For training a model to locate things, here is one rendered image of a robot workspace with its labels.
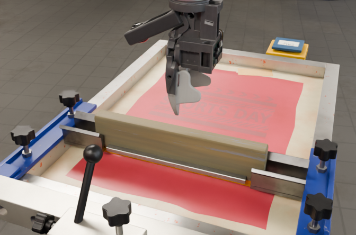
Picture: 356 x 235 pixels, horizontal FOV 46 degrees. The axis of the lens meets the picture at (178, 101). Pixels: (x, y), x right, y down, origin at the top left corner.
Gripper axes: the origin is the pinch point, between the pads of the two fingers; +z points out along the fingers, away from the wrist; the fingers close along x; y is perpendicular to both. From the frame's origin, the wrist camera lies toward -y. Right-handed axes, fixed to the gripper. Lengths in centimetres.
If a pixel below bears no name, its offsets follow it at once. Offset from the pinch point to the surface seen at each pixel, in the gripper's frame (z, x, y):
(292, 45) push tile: 16, 75, 15
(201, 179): 16.5, -1.3, 5.5
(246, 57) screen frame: 14, 56, 3
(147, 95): 17.0, 27.7, -19.0
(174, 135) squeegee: 6.7, -1.6, -0.2
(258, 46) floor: 116, 311, -29
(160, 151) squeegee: 11.3, -1.6, -3.1
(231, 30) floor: 117, 345, -64
